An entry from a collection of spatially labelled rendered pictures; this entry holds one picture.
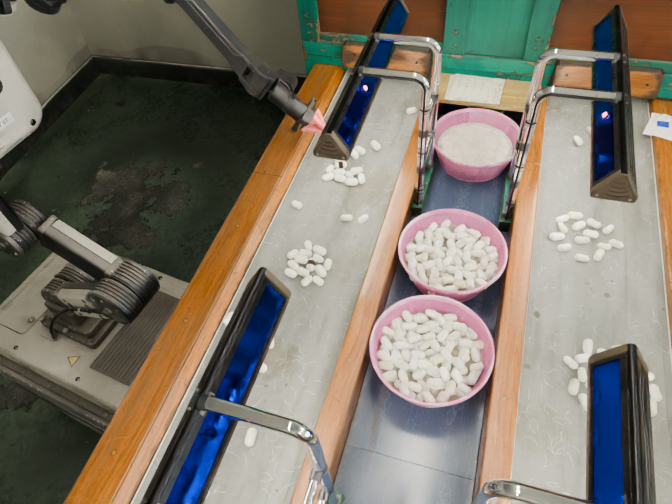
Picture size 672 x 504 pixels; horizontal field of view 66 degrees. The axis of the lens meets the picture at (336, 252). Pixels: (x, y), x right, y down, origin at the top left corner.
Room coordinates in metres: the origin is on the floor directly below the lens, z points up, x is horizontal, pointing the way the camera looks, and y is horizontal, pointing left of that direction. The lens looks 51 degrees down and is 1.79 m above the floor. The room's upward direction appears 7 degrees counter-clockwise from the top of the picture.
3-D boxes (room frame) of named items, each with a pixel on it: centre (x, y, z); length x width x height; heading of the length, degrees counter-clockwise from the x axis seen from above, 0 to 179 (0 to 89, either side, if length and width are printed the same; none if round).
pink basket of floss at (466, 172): (1.19, -0.46, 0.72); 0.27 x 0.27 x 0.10
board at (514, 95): (1.39, -0.54, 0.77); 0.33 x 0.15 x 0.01; 67
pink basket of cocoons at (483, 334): (0.53, -0.18, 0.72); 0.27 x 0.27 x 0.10
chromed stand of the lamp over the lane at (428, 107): (1.11, -0.20, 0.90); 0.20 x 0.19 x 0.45; 157
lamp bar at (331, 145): (1.14, -0.13, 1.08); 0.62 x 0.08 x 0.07; 157
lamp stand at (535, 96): (0.95, -0.57, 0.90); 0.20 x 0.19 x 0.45; 157
